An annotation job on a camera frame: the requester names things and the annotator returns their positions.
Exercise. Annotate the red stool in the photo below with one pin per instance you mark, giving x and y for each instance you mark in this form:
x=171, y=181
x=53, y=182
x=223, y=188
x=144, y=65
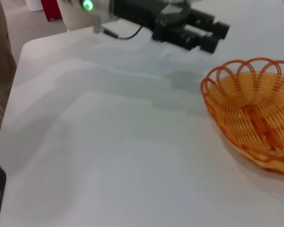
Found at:
x=53, y=9

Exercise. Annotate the beige fabric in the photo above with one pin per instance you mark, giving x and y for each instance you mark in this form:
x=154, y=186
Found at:
x=0, y=71

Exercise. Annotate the white container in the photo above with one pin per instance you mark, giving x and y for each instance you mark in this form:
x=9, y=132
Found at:
x=35, y=4

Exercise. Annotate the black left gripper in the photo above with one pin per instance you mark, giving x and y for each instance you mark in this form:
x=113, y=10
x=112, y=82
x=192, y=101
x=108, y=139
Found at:
x=137, y=9

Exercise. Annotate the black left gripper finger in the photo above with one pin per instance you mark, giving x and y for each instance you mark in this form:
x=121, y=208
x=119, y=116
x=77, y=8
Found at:
x=217, y=27

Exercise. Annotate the orange woven plastic basket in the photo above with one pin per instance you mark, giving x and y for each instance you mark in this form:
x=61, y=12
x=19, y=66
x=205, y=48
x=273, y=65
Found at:
x=251, y=113

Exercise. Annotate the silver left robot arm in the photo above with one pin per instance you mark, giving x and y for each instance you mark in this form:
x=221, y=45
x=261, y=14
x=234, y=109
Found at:
x=73, y=14

